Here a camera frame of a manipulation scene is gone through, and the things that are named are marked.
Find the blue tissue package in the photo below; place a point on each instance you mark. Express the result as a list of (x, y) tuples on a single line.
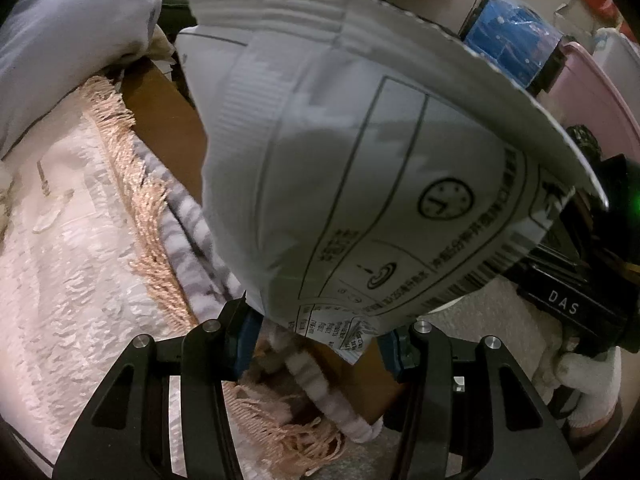
[(516, 39)]

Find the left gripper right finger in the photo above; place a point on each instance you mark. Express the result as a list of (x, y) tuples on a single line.
[(469, 399)]

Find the pink plastic tub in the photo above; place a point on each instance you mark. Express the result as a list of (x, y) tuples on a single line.
[(586, 96)]

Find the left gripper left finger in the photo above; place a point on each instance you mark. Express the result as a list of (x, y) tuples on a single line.
[(123, 431)]

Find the pink textured bedspread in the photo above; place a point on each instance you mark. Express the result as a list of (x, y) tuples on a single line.
[(99, 245)]

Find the silver foil bag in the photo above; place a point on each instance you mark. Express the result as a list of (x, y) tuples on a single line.
[(363, 167)]

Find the light blue duvet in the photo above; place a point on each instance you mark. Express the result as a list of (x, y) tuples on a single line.
[(50, 47)]

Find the white gloved hand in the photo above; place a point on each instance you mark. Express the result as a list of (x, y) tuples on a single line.
[(596, 379)]

